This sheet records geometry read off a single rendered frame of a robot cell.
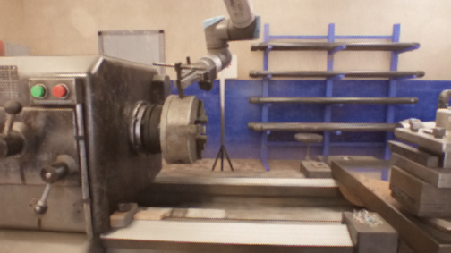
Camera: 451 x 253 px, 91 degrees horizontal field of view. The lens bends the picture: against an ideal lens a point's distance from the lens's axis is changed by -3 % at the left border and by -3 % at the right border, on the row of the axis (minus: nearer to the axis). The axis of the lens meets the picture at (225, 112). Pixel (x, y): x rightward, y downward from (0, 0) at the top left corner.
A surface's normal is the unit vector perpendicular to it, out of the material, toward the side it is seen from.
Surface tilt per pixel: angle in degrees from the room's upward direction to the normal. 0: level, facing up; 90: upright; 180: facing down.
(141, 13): 90
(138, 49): 90
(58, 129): 90
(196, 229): 36
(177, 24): 90
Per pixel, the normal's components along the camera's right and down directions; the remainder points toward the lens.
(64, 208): -0.05, 0.11
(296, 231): -0.03, -0.74
